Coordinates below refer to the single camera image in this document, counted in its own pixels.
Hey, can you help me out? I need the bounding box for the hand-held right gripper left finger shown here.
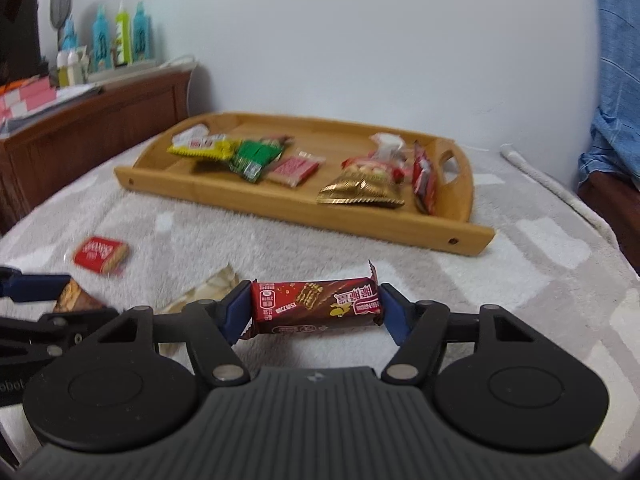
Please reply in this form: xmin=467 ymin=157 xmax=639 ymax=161
xmin=97 ymin=280 xmax=252 ymax=387

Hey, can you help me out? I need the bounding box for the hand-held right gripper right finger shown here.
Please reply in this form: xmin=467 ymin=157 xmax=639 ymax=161
xmin=378 ymin=283 xmax=541 ymax=383

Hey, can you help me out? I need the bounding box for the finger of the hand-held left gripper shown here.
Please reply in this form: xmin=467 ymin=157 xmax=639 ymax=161
xmin=0 ymin=267 xmax=73 ymax=306

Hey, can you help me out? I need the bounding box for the brown seed snack packet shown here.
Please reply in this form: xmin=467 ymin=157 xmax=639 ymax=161
xmin=52 ymin=279 xmax=107 ymax=312

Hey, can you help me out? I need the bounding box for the brown chocolate wafer packet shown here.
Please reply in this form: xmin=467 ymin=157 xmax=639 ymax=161
xmin=239 ymin=259 xmax=387 ymax=341

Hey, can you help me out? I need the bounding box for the wooden tray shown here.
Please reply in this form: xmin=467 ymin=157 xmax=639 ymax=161
xmin=114 ymin=111 xmax=496 ymax=257

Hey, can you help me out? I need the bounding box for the red gold nut packet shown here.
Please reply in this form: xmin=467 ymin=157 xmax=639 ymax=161
xmin=316 ymin=156 xmax=407 ymax=209

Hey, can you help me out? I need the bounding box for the green snack packet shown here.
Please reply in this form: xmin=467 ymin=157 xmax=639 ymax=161
xmin=229 ymin=138 xmax=285 ymax=183

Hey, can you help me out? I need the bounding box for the clear white snack packet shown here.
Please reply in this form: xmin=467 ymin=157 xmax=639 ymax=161
xmin=369 ymin=132 xmax=407 ymax=161

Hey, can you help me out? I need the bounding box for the white black patterned snack packet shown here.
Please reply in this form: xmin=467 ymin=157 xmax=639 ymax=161
xmin=172 ymin=126 xmax=210 ymax=148

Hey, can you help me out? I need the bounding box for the olive yellow snack packet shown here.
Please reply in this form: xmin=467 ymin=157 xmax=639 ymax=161
xmin=154 ymin=264 xmax=238 ymax=358

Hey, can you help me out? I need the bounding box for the red biscuit packet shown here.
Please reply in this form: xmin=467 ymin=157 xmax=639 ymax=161
xmin=73 ymin=236 xmax=130 ymax=275

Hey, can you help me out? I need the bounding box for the red brown snack packet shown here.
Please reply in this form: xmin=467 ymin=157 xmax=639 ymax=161
xmin=411 ymin=141 xmax=437 ymax=214

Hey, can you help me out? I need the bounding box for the small pink snack packet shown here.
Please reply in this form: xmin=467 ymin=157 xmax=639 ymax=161
xmin=265 ymin=152 xmax=325 ymax=188

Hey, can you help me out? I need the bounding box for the wooden cabinet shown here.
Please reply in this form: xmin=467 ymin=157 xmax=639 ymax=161
xmin=0 ymin=67 xmax=201 ymax=236

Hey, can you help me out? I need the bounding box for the stack of papers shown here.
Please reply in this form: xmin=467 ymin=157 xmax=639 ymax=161
xmin=0 ymin=84 xmax=104 ymax=137

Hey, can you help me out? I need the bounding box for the pink white paper stack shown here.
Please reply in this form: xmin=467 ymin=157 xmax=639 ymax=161
xmin=0 ymin=75 xmax=58 ymax=122

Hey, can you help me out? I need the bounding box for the small white bottle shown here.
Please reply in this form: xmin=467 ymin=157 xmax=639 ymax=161
xmin=56 ymin=47 xmax=86 ymax=87

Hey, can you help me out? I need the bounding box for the small teal bottle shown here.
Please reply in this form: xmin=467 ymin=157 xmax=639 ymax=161
xmin=60 ymin=15 xmax=79 ymax=55

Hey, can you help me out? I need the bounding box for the yellow green bottle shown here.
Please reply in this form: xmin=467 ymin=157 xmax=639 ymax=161
xmin=115 ymin=1 xmax=133 ymax=66

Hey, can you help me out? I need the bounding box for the blue checked cloth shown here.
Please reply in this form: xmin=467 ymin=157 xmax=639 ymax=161
xmin=577 ymin=0 xmax=640 ymax=196

